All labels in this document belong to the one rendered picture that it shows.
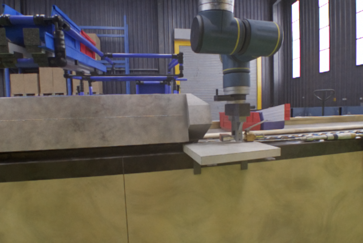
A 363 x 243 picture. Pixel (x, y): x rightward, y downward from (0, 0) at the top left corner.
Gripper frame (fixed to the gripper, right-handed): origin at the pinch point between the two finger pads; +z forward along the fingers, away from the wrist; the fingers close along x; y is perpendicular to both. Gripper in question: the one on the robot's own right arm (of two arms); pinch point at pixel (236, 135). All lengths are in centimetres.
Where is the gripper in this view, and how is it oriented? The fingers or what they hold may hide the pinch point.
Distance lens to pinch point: 82.0
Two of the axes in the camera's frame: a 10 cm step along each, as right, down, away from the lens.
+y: 9.8, -0.4, 1.8
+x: -1.9, -0.7, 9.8
